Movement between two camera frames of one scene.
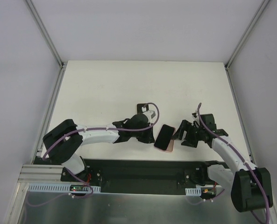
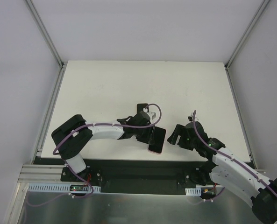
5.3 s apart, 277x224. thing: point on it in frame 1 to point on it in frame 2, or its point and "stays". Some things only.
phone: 140,108 stays
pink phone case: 170,146 to 160,135
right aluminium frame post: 246,33 stays
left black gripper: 146,136 stays
